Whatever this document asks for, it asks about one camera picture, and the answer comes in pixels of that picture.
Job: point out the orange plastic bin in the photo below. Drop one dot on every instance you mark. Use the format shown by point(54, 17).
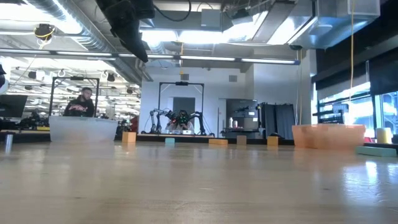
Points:
point(329, 137)

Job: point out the tan block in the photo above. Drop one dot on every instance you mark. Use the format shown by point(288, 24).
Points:
point(241, 140)

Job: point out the black curtain partition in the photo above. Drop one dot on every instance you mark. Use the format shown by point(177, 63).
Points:
point(276, 119)

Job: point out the yellow roll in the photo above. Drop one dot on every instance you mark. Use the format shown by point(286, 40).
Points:
point(383, 135)

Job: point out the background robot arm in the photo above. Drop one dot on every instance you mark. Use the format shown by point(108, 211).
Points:
point(199, 119)
point(155, 119)

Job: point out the black gantry frame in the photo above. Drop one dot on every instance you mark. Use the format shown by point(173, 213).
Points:
point(159, 99)
point(74, 78)

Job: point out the grey metal post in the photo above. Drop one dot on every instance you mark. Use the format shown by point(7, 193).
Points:
point(8, 143)

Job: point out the black aluminium table frame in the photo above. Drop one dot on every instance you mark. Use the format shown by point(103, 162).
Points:
point(192, 141)

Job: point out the clear plastic bin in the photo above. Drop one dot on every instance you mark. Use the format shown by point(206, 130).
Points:
point(82, 130)

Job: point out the small teal green block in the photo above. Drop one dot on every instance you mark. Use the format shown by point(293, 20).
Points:
point(169, 140)

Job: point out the black monitor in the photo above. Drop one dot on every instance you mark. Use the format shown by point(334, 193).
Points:
point(12, 105)

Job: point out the white bottle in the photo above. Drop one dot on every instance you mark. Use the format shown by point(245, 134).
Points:
point(231, 123)
point(235, 124)

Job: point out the red container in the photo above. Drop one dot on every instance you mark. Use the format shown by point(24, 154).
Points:
point(368, 139)

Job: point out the background wooden worktable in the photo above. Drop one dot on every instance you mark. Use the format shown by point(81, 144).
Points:
point(149, 135)

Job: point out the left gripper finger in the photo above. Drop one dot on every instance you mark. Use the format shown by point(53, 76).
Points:
point(133, 37)

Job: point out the cluttered dark workbench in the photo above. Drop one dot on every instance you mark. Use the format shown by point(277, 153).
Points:
point(31, 123)

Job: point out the long teal green block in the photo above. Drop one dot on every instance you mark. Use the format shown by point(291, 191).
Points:
point(376, 151)

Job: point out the orange cube block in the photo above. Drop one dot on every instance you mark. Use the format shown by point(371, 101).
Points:
point(272, 141)
point(129, 137)

